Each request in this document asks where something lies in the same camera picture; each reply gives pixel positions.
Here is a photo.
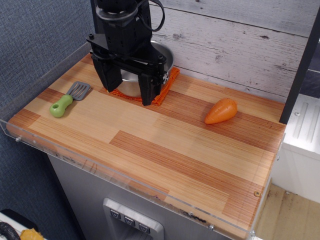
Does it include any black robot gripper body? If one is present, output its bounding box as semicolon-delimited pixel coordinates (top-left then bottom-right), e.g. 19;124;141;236
87;4;167;83

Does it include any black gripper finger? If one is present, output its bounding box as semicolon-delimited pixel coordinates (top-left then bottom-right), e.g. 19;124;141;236
138;73;164;106
91;56;123;92

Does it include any stainless steel pot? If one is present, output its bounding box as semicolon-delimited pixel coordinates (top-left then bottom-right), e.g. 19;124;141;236
119;39;175;98

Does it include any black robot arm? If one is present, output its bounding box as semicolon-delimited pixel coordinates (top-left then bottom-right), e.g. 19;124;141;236
87;0;168;106

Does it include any orange folded cloth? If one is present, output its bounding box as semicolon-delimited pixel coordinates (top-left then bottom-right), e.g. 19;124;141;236
111;66;180;106

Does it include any orange plastic carrot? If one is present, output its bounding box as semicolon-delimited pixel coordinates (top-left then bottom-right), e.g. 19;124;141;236
204;98;238;124

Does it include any clear acrylic table guard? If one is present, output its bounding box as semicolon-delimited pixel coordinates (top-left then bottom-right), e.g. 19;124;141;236
9;30;300;232

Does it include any grey toy fridge cabinet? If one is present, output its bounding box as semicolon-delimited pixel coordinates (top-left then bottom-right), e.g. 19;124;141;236
49;156;253;240

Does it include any silver dispenser button panel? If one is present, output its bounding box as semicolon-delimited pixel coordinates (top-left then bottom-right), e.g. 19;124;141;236
103;197;165;240

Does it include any white toy sink counter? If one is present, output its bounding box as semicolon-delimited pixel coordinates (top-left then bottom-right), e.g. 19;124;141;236
270;94;320;203

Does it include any yellow object bottom left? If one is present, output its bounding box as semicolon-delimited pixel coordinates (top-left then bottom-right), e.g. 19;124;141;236
19;228;45;240

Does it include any green handled grey spatula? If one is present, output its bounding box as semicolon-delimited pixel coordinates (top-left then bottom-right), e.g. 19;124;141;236
49;81;91;118

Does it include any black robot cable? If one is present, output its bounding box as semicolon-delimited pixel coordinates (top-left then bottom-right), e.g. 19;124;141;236
139;0;166;33

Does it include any black left frame post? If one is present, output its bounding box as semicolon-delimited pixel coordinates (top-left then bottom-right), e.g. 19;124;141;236
90;0;99;34

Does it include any black frame post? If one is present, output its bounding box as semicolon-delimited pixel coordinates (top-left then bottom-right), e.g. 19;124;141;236
279;9;320;124
90;0;99;34

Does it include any black right frame post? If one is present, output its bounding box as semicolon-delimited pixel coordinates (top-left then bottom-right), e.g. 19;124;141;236
279;9;320;124

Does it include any black braided hose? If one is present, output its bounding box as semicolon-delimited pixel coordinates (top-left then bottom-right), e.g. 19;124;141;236
0;221;20;240

